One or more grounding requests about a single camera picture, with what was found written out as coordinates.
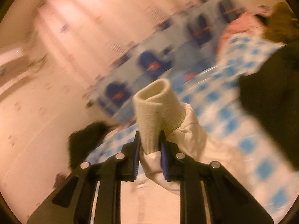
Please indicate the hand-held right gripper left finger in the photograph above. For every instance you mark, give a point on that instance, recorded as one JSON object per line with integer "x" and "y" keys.
{"x": 137, "y": 155}

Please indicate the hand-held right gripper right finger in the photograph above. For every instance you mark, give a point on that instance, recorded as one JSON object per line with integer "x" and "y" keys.
{"x": 164, "y": 159}

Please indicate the white jacket with knit cuffs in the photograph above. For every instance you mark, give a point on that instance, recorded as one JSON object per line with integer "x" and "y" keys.
{"x": 154, "y": 112}

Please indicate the black fleece cloth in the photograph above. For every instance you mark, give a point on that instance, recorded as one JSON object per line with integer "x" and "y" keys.
{"x": 86, "y": 140}

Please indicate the blue white checkered plastic cover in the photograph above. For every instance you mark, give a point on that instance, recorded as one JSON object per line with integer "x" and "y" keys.
{"x": 222, "y": 112}

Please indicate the whale print curtain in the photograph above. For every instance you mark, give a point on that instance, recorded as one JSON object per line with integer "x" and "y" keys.
{"x": 149, "y": 63}

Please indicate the dark green fur-trimmed coat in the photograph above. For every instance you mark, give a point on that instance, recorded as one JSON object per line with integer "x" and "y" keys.
{"x": 268, "y": 93}

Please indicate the pink cloth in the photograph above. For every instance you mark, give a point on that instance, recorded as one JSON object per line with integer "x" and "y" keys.
{"x": 243, "y": 21}

